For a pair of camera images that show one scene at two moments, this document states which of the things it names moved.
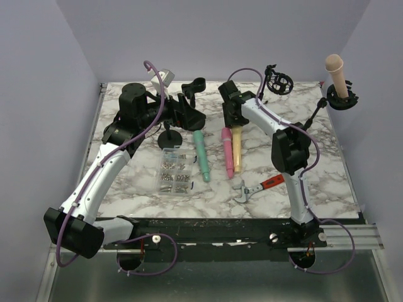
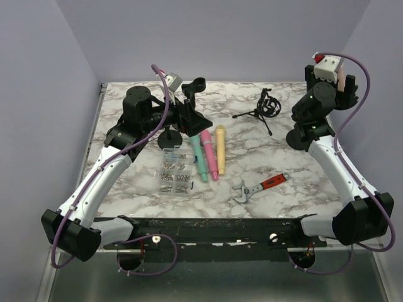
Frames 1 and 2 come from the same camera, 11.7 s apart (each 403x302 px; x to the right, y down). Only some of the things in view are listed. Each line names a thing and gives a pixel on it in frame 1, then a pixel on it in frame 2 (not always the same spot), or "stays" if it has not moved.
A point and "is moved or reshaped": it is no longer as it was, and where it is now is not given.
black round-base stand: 198,84 stays
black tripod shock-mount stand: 278,83 → 267,106
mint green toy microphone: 199,141 is moved or reshaped
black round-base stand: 169,138 stays
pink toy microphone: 228,150 → 207,143
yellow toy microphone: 237,137 → 220,134
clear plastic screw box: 175,172 stays
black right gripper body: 233,119 → 342,98
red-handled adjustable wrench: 263,185 stays
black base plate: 249,239 stays
